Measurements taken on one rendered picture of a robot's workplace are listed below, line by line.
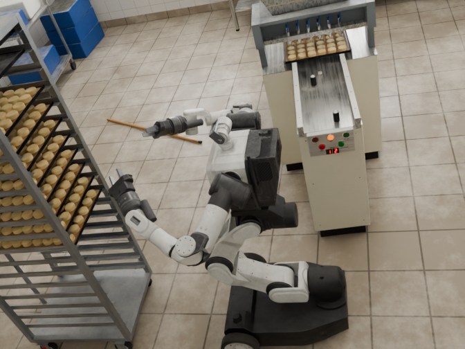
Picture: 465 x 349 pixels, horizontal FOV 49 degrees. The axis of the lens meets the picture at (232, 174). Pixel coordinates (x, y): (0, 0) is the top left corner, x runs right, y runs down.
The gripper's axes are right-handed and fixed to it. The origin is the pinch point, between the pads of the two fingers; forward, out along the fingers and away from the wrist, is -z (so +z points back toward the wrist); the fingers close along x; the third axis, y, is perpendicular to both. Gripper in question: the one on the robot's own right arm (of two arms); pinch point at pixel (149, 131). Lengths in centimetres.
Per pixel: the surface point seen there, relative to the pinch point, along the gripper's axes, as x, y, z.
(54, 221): -14, 25, -53
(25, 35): 15, -49, -44
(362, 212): -12, 77, 114
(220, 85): -175, -90, 179
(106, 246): -85, 33, -13
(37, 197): -4, 15, -58
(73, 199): -33, 13, -36
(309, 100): 6, 6, 98
